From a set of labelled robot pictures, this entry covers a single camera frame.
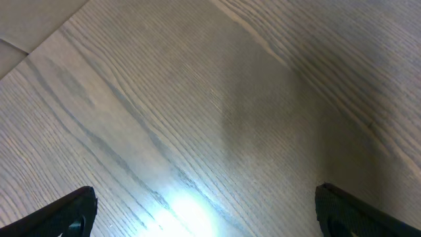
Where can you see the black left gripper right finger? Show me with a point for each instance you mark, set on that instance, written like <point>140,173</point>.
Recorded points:
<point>341,214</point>

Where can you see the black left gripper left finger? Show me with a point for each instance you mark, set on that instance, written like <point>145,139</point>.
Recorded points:
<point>71,215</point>

